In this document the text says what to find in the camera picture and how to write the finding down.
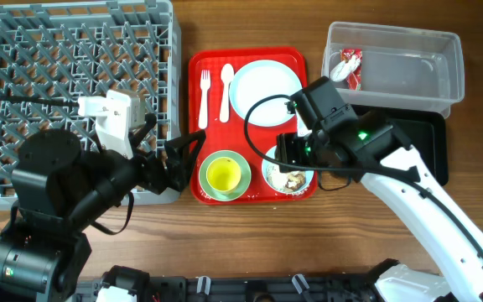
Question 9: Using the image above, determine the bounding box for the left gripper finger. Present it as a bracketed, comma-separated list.
[129, 113, 157, 148]
[164, 130, 206, 176]

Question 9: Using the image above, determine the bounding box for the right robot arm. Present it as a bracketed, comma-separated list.
[275, 112, 483, 301]

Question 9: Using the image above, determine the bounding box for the yellow cup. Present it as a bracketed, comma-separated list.
[206, 157, 242, 194]

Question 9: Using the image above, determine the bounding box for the black tray bin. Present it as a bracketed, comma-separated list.
[352, 105, 449, 186]

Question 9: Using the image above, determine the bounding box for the blue bowl with food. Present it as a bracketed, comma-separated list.
[261, 159, 314, 195]

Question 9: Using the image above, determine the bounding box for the red plastic tray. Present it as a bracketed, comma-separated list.
[189, 47, 317, 206]

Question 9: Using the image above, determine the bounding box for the light blue plate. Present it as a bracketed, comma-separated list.
[229, 60, 302, 127]

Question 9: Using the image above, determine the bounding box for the white plastic spoon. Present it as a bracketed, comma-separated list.
[219, 64, 235, 123]

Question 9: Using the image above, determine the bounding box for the grey dishwasher rack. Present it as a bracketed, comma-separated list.
[0, 0, 181, 211]

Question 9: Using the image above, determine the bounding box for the white plastic fork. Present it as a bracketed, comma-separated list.
[198, 70, 211, 129]

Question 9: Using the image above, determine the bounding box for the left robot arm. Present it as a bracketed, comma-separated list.
[0, 113, 206, 301]

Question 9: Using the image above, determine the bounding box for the white napkin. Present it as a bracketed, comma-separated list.
[330, 55, 361, 82]

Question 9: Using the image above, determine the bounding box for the clear plastic bin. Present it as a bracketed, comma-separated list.
[321, 21, 465, 118]

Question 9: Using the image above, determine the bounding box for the green bowl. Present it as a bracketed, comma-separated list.
[198, 150, 252, 202]

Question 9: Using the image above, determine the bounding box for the red snack wrapper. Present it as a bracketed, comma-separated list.
[340, 49, 362, 91]

